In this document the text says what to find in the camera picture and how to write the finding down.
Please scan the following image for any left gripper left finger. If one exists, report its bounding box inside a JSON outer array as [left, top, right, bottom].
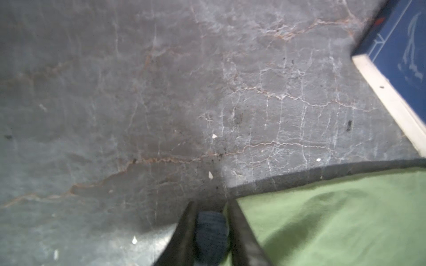
[[154, 202, 198, 266]]

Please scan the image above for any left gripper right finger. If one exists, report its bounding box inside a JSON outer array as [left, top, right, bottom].
[[227, 199, 271, 266]]

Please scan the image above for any green tank top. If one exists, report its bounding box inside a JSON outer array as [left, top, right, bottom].
[[237, 168, 426, 266]]

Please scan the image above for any navy blue book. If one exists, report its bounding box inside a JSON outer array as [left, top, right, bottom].
[[351, 0, 426, 157]]

